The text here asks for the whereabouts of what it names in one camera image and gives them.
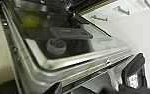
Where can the white drawer cabinet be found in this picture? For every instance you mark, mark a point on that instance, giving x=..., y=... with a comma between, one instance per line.
x=124, y=11

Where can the stainless steel dishwasher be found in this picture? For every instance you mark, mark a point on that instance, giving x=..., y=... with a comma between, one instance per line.
x=74, y=56

